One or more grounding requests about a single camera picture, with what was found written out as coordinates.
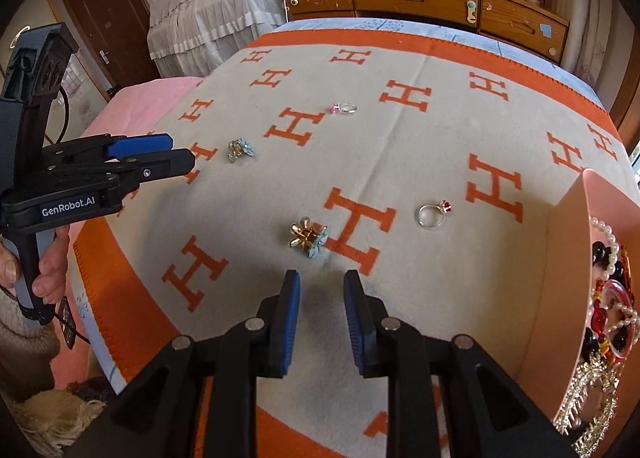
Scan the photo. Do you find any silver ring pink stone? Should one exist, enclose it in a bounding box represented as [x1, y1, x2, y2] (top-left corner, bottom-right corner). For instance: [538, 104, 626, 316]
[329, 102, 357, 114]

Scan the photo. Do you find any black bead bracelet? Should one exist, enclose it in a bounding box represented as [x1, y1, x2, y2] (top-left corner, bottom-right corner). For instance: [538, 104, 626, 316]
[579, 239, 639, 362]

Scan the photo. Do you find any gold rhinestone hair comb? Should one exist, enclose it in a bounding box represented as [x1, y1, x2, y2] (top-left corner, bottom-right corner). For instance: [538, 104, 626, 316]
[552, 353, 622, 457]

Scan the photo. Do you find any red pink bangle bracelet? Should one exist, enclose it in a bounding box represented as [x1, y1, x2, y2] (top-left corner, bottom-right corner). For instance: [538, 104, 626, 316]
[589, 246, 640, 364]

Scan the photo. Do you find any long white pearl necklace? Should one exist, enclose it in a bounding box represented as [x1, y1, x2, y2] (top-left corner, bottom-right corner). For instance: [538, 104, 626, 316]
[591, 294, 640, 339]

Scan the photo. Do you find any person's left hand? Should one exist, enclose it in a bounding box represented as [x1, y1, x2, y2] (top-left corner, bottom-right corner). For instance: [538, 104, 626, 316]
[0, 226, 70, 304]

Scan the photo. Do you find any pink bed sheet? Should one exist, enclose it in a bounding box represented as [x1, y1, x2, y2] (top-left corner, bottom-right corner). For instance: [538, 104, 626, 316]
[52, 76, 203, 390]

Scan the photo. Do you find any blue flower hair clip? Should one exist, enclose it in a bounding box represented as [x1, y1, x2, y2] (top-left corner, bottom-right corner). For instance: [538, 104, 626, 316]
[227, 137, 255, 163]

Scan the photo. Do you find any blue gold flower clip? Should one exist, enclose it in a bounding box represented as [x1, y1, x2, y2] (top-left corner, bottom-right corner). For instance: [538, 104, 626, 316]
[288, 217, 328, 259]

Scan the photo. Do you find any brown wooden door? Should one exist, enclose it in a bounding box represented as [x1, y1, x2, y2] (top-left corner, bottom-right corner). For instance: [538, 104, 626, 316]
[63, 0, 160, 87]

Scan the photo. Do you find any orange beige H-pattern blanket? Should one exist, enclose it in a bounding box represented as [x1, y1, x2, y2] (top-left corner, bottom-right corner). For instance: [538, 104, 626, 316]
[75, 30, 639, 457]

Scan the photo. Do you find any white lace covered piano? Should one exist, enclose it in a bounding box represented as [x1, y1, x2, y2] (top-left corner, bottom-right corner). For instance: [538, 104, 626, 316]
[148, 0, 285, 77]

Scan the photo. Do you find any pink plastic storage tray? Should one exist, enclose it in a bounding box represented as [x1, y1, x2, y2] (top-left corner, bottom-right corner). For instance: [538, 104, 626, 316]
[516, 166, 640, 458]

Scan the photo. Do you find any light blue printed bedsheet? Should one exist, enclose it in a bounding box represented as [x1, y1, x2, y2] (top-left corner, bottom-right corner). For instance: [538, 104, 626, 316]
[274, 18, 604, 109]

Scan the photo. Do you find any wooden desk with drawers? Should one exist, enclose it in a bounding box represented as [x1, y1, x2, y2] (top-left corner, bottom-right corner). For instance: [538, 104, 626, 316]
[284, 0, 568, 64]

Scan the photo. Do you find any silver ring red stone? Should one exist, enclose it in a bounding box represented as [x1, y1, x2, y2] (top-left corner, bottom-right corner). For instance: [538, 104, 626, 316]
[416, 200, 452, 229]

